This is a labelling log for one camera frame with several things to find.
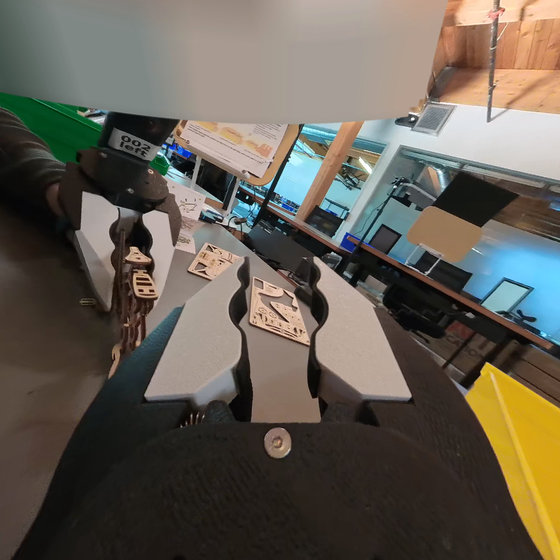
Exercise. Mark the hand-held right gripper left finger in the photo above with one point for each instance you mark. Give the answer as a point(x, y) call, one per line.
point(197, 350)

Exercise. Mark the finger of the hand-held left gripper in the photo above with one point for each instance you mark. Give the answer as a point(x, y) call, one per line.
point(94, 245)
point(159, 245)

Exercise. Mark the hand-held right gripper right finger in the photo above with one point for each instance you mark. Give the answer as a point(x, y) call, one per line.
point(358, 350)

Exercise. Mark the wooden model assembly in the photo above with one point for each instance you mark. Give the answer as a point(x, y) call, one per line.
point(135, 280)

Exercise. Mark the person's left forearm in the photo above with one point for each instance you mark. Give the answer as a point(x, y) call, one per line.
point(26, 162)

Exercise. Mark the wooden sheet with curved parts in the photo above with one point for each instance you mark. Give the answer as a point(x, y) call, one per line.
point(212, 260)

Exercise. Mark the wooden sheet with gear parts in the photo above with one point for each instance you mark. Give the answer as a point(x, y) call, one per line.
point(278, 315)

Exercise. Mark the person's left hand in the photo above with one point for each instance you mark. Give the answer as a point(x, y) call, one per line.
point(53, 197)

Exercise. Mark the small blue device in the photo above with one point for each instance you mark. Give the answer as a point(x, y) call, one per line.
point(212, 215)

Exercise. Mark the black office chair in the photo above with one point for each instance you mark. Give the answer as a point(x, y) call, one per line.
point(415, 310)

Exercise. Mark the green stacked crates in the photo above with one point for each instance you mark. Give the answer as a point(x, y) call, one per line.
point(52, 127)

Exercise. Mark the dark grey charger box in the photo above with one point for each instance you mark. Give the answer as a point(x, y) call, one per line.
point(321, 262)

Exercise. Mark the long wooden desk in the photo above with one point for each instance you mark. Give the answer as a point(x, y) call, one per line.
point(437, 280)

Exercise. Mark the blue crate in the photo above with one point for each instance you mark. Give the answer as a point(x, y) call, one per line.
point(352, 243)

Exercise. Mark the black monitor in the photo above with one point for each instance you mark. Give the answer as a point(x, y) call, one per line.
point(385, 238)

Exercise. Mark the black equipment case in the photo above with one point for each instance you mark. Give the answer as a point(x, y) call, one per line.
point(275, 245)

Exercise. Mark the instruction poster board stand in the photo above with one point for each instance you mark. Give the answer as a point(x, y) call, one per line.
point(245, 148)

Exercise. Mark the tan board on stand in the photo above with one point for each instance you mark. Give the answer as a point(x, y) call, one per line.
point(444, 236)

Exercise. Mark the black tripod stand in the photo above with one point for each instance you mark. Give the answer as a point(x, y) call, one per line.
point(389, 205)

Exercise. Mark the wooden pillar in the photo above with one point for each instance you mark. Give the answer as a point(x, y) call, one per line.
point(330, 170)

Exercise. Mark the yellow plastic bin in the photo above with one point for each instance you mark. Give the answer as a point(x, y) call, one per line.
point(520, 459)

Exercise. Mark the metal ceiling pole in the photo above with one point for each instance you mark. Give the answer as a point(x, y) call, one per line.
point(492, 57)

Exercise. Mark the black frame pole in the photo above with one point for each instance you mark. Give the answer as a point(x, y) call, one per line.
point(280, 175)

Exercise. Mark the white wall vent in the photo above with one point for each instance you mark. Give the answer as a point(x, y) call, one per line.
point(431, 117)

